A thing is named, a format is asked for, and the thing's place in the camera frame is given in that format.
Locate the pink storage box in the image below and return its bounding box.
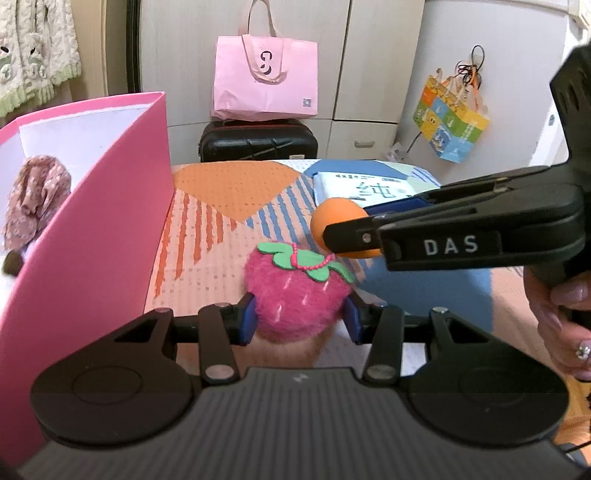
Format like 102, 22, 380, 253
0, 91, 174, 468

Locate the colourful paper gift bag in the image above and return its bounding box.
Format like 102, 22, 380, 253
412, 45, 491, 164

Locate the patchwork patterned blanket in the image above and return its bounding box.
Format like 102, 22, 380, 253
142, 159, 533, 371

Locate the beige wardrobe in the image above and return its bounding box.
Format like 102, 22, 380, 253
137, 0, 426, 163

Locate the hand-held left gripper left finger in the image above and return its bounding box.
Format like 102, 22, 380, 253
98, 294, 258, 385

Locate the blue white wet wipes pack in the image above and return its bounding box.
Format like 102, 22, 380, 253
311, 171, 443, 219

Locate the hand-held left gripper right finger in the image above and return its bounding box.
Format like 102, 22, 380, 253
344, 295, 509, 383

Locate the pink floral cloth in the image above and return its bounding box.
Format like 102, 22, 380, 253
3, 155, 73, 253

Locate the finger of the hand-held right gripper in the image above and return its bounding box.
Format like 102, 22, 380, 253
322, 207, 477, 254
364, 161, 581, 217

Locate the person's right hand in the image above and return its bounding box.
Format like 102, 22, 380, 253
523, 267, 591, 382

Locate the cream knit cardigan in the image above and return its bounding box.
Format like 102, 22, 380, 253
0, 0, 83, 117

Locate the pink strawberry plush toy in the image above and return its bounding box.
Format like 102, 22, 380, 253
243, 241, 357, 343

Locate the orange ball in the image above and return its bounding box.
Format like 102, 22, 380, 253
310, 197, 385, 260

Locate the black suitcase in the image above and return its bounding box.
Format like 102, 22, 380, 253
199, 119, 321, 163

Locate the pink tote bag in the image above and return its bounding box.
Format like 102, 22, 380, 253
211, 0, 320, 122

